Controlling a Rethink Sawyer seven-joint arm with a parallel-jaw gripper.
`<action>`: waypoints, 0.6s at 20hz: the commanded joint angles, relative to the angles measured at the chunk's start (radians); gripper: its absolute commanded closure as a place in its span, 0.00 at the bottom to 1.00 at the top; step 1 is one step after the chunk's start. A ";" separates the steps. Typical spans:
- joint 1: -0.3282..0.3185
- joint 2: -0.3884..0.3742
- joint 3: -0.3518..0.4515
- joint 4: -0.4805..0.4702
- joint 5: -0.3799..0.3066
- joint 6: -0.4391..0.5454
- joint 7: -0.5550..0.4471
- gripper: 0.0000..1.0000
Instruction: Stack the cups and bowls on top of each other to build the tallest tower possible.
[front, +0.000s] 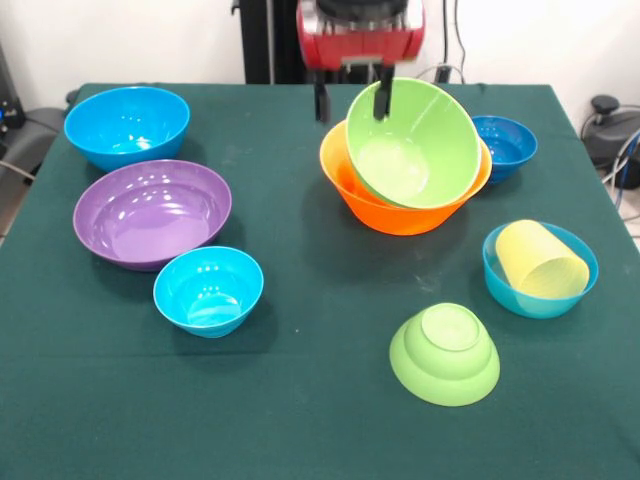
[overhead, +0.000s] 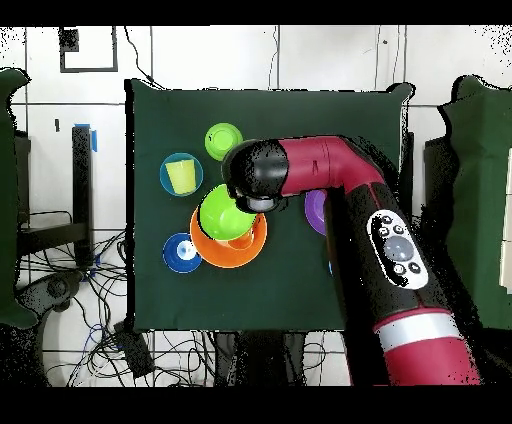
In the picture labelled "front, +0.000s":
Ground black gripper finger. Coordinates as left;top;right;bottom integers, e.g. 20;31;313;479
312;69;331;123
372;63;396;122

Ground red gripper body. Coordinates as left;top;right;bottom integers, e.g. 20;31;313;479
295;0;426;74

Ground large green bowl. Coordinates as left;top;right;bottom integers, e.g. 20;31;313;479
345;77;482;209

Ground large orange bowl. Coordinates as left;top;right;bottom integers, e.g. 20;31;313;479
319;119;494;237

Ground small dark blue bowl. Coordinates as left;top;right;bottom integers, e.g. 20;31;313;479
472;115;539;185

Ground yellow cup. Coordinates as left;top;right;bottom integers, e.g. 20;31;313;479
494;218;591;300

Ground translucent blue ridged bowl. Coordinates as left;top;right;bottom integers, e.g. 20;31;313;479
482;221;600;320

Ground small green bowl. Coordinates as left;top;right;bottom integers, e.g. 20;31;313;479
389;302;501;407

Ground large blue bowl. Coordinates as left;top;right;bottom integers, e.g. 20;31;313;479
63;85;192;173

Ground purple bowl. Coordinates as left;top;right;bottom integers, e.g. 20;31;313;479
72;159;233;273

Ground small light blue bowl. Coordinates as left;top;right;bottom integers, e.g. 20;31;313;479
152;245;265;340

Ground dark grey seat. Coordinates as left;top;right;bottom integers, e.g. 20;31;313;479
0;106;69;201

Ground black electronic device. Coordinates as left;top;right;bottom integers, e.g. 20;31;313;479
0;42;27;132

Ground dark green tablecloth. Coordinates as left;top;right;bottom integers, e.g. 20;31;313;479
0;82;640;480

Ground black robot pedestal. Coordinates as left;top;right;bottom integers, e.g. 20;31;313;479
230;0;407;85

